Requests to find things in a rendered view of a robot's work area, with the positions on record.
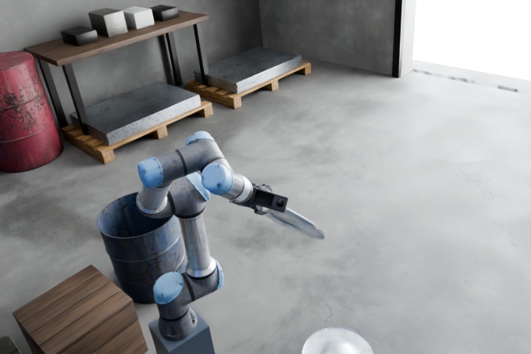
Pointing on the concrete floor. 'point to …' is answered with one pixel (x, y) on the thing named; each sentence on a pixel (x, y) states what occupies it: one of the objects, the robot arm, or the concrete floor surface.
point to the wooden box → (82, 318)
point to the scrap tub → (140, 246)
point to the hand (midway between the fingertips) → (273, 205)
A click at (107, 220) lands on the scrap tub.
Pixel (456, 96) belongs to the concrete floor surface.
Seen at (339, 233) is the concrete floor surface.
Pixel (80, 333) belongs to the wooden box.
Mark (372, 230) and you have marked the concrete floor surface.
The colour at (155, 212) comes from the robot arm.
